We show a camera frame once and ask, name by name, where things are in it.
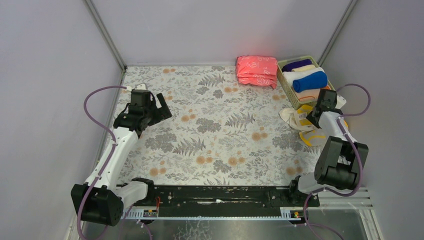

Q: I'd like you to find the floral tablecloth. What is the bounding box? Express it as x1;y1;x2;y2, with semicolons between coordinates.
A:
117;66;321;186

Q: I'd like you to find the aluminium frame rail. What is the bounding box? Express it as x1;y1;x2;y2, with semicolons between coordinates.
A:
120;189;372;222

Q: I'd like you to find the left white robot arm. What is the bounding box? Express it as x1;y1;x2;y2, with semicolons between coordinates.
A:
70;89;172;226

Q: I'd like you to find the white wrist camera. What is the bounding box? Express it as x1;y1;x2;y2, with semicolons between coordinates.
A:
336;95;347;109
126;83;147;92

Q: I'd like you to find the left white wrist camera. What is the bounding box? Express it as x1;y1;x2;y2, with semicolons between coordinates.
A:
126;83;147;92

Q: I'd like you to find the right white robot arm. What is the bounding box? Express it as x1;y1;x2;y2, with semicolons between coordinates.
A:
288;89;369;201

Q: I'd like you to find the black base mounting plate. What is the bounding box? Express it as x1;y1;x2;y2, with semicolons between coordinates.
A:
135;185;320;219

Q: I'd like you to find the yellow white towel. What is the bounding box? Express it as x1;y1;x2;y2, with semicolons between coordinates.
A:
292;105;328;147

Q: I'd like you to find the purple rolled towel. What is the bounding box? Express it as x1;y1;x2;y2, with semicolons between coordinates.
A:
281;59;314;72

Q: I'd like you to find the cream crumpled towel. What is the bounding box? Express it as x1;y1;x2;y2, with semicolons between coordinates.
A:
278;108;303;131

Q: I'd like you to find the cream rolled towel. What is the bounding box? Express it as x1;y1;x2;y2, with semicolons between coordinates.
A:
291;64;316;72

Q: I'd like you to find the orange cartoon towel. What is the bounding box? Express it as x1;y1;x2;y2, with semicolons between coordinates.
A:
294;85;332;103

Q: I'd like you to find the blue towel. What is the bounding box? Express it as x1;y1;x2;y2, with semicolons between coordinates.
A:
292;71;328;93

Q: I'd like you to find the pink folded towel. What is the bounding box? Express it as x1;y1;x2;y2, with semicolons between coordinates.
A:
235;55;279;89

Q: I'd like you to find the white rolled towel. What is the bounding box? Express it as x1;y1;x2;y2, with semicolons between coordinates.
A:
282;67;325;86

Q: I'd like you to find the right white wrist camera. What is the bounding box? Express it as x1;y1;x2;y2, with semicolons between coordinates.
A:
336;95;347;109

